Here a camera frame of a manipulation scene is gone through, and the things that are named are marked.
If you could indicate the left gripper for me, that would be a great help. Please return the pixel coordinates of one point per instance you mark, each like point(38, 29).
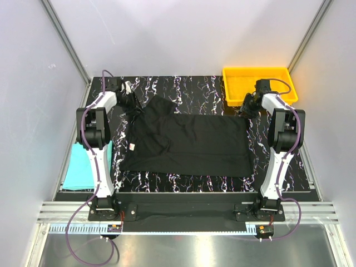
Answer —
point(134, 106)

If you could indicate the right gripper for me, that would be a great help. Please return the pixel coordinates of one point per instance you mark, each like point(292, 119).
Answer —
point(244, 107)

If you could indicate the black t shirt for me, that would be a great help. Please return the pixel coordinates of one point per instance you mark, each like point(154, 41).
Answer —
point(160, 140)

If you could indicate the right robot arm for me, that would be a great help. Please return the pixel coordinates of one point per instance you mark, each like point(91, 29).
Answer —
point(285, 138)

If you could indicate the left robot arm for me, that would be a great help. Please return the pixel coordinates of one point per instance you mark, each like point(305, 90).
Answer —
point(93, 133)

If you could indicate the yellow plastic tray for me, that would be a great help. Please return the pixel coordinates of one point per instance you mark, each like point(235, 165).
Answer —
point(238, 81)

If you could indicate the folded teal t shirt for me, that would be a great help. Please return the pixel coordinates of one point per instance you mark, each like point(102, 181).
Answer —
point(79, 174)

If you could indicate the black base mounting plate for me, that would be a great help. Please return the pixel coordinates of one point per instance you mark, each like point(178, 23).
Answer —
point(241, 206)

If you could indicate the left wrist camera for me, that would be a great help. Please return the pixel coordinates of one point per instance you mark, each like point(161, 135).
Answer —
point(127, 87)

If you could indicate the right aluminium frame post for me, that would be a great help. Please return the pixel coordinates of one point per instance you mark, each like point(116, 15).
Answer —
point(315, 23)

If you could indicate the aluminium frame post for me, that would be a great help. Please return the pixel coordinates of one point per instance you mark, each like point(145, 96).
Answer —
point(61, 32)
point(315, 23)

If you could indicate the left aluminium frame post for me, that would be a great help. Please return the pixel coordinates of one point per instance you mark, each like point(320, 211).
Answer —
point(61, 32)

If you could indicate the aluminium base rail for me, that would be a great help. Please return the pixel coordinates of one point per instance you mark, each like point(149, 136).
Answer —
point(311, 212)

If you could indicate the white slotted cable duct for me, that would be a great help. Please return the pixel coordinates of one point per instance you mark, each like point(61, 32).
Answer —
point(129, 228)

